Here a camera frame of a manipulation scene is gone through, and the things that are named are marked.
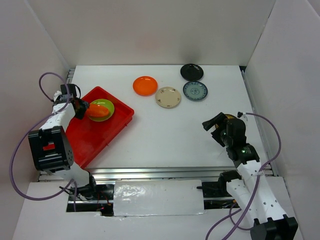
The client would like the beige plate with motifs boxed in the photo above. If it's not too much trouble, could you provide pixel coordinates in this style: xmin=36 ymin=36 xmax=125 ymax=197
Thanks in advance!
xmin=155 ymin=86 xmax=182 ymax=109

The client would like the yellow brown patterned plate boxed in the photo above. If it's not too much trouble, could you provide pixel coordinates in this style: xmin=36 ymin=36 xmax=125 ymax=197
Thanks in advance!
xmin=225 ymin=113 xmax=237 ymax=120

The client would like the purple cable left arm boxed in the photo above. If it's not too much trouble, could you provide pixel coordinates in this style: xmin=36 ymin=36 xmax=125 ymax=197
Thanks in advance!
xmin=9 ymin=72 xmax=78 ymax=212

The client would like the green plate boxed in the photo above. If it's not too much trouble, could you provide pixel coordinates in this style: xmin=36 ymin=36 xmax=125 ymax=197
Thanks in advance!
xmin=86 ymin=99 xmax=115 ymax=122

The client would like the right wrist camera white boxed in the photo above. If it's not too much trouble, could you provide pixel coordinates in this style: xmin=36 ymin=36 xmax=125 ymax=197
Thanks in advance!
xmin=237 ymin=111 xmax=248 ymax=122

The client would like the blue white patterned plate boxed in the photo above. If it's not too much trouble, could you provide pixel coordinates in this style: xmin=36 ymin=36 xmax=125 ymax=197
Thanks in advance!
xmin=182 ymin=81 xmax=208 ymax=102

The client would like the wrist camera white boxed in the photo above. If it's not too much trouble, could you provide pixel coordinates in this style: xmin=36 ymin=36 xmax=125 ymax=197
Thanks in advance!
xmin=237 ymin=111 xmax=248 ymax=122
xmin=53 ymin=90 xmax=74 ymax=106

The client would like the white foil cover sheet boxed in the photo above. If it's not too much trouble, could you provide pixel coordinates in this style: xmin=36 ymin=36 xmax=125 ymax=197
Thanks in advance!
xmin=113 ymin=179 xmax=205 ymax=217

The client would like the black plate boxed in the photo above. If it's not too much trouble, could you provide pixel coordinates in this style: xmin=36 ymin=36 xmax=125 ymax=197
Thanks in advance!
xmin=180 ymin=63 xmax=204 ymax=81

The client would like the red plastic bin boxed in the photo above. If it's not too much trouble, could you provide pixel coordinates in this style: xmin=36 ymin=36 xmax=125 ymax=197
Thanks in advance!
xmin=66 ymin=86 xmax=135 ymax=169

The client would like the aluminium rail front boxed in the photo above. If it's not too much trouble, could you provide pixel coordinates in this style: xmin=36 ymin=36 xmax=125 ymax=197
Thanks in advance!
xmin=84 ymin=167 xmax=273 ymax=181

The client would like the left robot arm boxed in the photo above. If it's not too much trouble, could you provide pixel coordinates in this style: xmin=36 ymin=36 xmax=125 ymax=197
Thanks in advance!
xmin=28 ymin=83 xmax=99 ymax=200

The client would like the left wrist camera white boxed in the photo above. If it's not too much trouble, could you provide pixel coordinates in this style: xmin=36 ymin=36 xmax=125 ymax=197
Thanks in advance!
xmin=53 ymin=90 xmax=74 ymax=106

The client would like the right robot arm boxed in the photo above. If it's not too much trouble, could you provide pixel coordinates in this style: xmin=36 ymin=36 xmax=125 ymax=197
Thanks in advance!
xmin=202 ymin=112 xmax=298 ymax=240

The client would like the orange plate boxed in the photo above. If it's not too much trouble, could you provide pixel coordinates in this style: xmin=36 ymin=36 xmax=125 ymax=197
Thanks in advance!
xmin=132 ymin=76 xmax=158 ymax=97
xmin=85 ymin=103 xmax=110 ymax=118

